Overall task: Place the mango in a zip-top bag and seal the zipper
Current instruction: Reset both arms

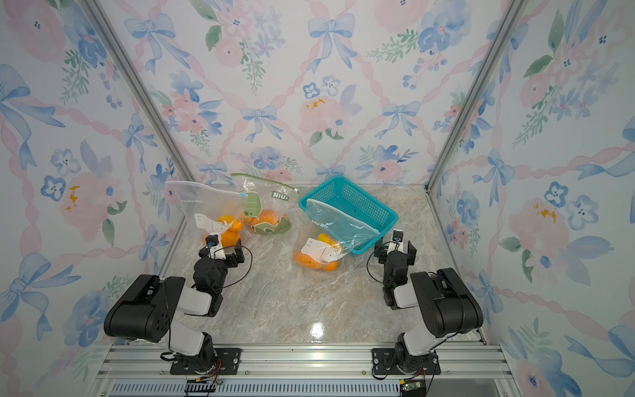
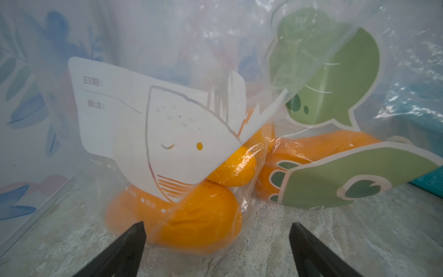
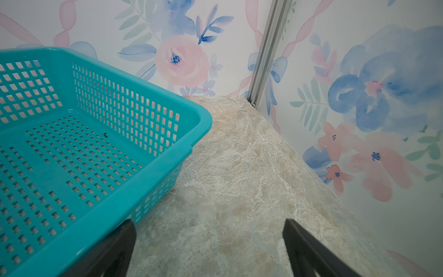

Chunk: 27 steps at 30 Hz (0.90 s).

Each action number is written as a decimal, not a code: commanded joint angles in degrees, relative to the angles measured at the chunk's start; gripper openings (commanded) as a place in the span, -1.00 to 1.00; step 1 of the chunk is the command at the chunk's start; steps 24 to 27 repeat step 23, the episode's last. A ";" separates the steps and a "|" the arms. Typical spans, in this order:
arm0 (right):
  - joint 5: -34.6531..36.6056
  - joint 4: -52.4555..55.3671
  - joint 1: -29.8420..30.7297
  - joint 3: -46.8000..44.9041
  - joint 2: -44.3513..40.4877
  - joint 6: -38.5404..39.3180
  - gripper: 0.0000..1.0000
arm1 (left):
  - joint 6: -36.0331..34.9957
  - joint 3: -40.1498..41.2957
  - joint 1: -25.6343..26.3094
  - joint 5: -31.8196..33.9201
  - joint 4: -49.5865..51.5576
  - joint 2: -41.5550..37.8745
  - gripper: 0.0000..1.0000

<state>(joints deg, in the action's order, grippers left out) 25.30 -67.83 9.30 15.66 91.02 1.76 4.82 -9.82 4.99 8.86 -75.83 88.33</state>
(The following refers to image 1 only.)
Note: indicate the yellow mango basket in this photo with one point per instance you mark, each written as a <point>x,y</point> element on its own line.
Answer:
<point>333,243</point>

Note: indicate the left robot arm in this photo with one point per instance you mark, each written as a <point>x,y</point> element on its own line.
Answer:
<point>148,309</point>

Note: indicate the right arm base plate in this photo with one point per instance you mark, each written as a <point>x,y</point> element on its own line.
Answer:
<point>390,361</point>

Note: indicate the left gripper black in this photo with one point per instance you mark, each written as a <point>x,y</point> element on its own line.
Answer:
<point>239,255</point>

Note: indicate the clear plastic bag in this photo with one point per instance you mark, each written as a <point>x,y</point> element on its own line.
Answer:
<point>202,204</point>
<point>324,218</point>

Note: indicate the clear zip-top bag green print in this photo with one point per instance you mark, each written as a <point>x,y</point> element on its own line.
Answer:
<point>263,194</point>

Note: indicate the aluminium frame rail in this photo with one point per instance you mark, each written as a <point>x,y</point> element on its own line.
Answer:
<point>310,363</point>

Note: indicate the teal plastic basket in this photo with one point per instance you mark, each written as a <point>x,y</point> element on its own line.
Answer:
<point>351,199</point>

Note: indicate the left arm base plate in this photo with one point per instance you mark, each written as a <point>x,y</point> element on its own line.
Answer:
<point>220,361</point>

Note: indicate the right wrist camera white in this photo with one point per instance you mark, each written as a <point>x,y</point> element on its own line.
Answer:
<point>397,242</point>

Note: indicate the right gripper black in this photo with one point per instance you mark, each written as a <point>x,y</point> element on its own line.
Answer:
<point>381,252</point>

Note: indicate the orange mango basket back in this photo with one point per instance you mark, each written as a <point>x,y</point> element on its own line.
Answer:
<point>309,262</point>

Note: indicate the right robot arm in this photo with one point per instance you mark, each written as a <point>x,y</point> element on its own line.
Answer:
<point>445,303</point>

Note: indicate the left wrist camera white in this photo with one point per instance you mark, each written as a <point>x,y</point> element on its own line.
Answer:
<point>213,244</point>

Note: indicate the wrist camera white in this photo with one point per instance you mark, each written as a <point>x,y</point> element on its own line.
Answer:
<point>397,242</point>
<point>213,244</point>

